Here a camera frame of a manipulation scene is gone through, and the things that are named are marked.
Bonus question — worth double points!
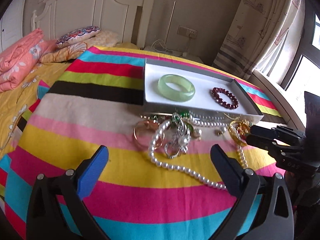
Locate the striped colourful blanket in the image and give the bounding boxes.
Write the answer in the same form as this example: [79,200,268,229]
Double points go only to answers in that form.
[0,45,288,240]

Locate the grey white jewelry tray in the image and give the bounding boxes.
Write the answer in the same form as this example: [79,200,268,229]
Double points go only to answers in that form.
[142,59,264,124]

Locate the patterned round cushion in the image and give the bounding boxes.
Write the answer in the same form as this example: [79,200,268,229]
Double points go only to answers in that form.
[55,25,101,48]

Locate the rose gold ring bangle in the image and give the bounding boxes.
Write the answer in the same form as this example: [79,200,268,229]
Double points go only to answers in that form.
[133,120,159,148]

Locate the beige floral pillow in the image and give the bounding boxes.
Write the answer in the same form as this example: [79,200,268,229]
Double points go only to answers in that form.
[40,30,119,63]

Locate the silver flower brooch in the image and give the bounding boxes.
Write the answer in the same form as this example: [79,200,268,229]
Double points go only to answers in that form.
[164,121,191,159]

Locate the pearl earrings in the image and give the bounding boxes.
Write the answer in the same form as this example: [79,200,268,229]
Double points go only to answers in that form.
[192,127,227,140]

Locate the white pearl necklace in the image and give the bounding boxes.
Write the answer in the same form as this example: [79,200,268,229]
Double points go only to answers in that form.
[147,113,249,191]

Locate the dark red bead bracelet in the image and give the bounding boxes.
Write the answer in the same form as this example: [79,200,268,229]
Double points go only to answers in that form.
[211,87,239,110]

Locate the folded pink quilt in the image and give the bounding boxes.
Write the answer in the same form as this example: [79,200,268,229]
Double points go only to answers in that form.
[0,28,56,92]

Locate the green jade bangle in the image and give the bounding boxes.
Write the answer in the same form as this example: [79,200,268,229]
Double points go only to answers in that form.
[157,74,195,102]

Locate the wall power socket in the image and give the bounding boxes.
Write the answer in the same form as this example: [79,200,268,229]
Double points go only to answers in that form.
[177,25,198,39]

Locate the yellow floral bedsheet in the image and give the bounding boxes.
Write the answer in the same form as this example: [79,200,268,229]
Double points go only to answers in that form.
[1,61,71,158]

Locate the patterned window curtain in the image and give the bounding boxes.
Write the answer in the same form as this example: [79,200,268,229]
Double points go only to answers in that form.
[213,0,301,80]

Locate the white charger cable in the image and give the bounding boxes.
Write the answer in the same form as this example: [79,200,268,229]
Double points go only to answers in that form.
[150,36,193,53]

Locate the green pendant necklace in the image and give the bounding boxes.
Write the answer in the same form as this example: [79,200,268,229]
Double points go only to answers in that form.
[172,110,194,133]

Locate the white bed headboard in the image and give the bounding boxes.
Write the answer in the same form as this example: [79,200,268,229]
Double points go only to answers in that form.
[31,0,154,49]

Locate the white nightstand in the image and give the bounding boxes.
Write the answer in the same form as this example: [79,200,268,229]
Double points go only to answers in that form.
[144,46,203,63]

